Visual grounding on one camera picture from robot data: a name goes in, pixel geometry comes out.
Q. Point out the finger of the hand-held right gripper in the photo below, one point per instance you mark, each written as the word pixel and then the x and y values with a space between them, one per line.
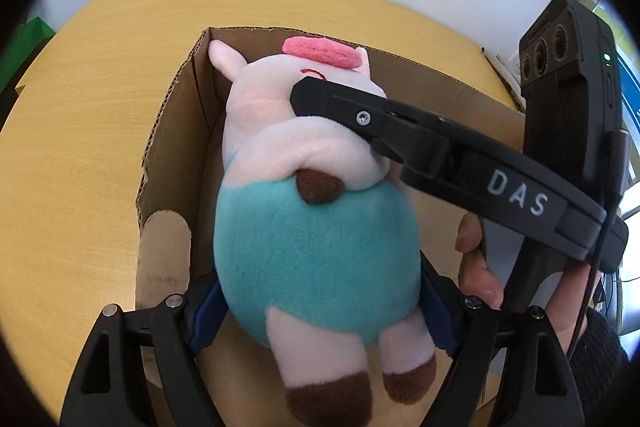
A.
pixel 360 117

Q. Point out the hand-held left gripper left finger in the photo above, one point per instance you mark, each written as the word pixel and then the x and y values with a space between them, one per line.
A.
pixel 207 309

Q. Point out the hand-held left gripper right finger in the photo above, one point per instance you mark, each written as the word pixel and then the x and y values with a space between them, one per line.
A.
pixel 441 323

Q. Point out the pink and teal plush pig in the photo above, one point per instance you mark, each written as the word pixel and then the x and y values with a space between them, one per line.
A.
pixel 310 247

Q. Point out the brown cardboard box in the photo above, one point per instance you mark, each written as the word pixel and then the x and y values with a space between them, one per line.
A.
pixel 170 187

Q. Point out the person's right forearm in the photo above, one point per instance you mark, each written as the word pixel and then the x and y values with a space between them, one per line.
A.
pixel 600 357

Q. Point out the person's right hand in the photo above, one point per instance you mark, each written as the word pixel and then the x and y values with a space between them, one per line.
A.
pixel 475 257

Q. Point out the green board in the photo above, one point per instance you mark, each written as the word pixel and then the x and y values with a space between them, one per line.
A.
pixel 25 49

